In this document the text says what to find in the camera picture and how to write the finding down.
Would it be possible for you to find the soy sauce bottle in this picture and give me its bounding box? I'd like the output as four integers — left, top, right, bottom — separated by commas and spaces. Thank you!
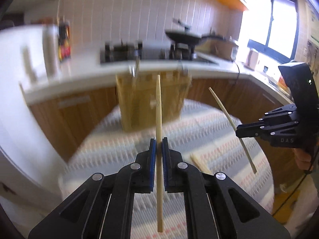
58, 21, 71, 62

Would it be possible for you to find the rice cooker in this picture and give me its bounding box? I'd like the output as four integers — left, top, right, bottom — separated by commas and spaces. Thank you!
215, 40, 238, 62

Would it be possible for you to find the person's right hand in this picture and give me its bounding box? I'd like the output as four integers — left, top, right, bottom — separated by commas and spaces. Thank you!
293, 148, 313, 171

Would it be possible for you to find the white electric kettle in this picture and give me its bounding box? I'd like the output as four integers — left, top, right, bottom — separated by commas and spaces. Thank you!
244, 49, 259, 71

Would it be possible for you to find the bamboo chopstick single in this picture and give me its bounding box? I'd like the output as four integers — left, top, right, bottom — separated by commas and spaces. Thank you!
156, 74, 164, 233

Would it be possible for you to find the steel thermos bottle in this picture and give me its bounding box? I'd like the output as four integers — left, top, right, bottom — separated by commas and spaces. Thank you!
42, 25, 59, 77

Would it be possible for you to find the black power cable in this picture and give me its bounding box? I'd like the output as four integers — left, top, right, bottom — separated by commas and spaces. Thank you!
232, 59, 241, 85

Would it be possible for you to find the striped woven table mat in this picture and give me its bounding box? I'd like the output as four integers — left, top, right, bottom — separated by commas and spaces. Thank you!
58, 99, 275, 239

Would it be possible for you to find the black gas stove top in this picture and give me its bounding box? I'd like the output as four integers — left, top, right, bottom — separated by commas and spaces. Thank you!
99, 41, 217, 64

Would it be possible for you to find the black frying pan with lid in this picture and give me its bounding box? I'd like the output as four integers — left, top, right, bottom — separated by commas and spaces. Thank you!
164, 17, 237, 47

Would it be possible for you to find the wooden cabinet drawer front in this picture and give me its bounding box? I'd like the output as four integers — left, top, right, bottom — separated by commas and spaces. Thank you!
29, 87, 118, 162

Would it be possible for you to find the yellow plastic utensil basket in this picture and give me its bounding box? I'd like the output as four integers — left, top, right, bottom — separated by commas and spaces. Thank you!
116, 70, 192, 132

